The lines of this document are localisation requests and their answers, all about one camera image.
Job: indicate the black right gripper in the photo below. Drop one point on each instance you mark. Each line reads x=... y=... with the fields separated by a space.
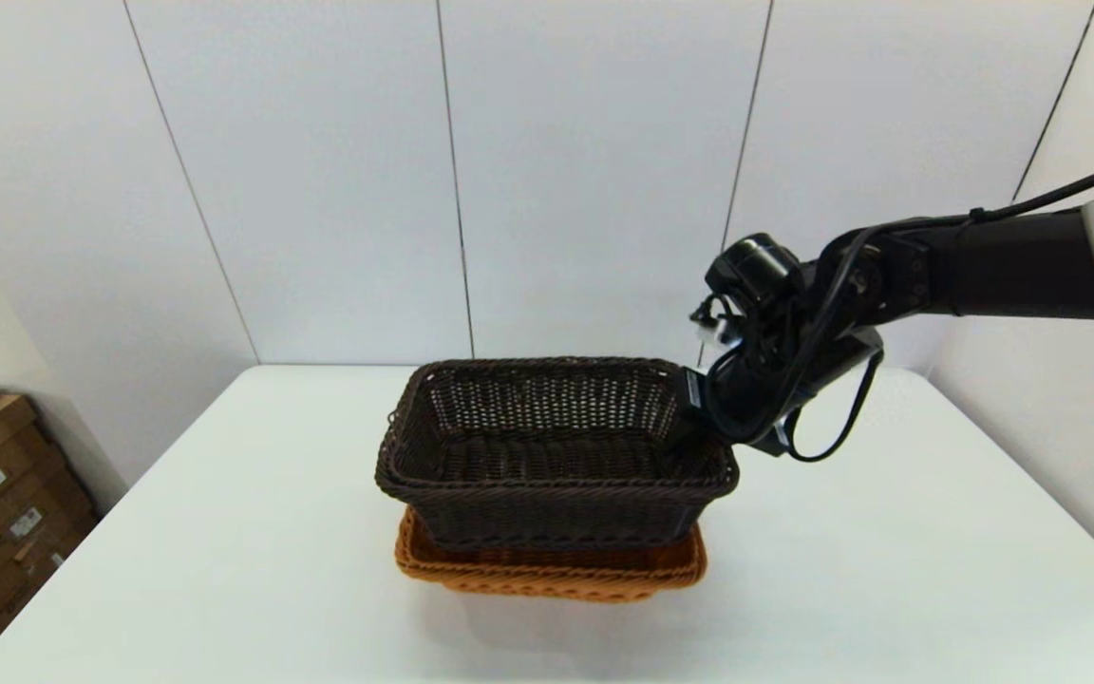
x=765 y=391

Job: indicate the dark brown wicker basket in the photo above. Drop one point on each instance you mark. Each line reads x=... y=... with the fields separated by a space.
x=547 y=513

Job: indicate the orange wicker basket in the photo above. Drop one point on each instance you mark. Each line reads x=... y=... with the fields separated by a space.
x=547 y=581

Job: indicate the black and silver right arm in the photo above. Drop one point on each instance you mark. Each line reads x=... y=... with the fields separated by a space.
x=1012 y=266

